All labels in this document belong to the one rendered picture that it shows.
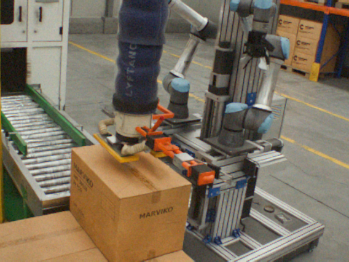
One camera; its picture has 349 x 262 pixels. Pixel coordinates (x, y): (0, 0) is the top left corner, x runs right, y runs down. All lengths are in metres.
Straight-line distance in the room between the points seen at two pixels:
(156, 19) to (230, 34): 0.75
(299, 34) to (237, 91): 7.72
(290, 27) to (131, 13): 8.59
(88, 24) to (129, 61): 10.23
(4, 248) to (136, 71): 1.11
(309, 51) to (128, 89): 8.27
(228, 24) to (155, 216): 1.21
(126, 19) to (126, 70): 0.23
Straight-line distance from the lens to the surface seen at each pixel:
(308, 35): 10.18
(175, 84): 2.80
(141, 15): 2.02
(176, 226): 2.32
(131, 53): 2.07
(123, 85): 2.12
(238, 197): 3.06
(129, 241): 2.20
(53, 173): 3.11
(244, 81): 2.68
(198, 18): 2.76
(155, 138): 2.05
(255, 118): 2.43
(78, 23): 12.18
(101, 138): 2.32
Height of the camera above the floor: 1.95
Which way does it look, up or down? 21 degrees down
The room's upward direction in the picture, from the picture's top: 7 degrees clockwise
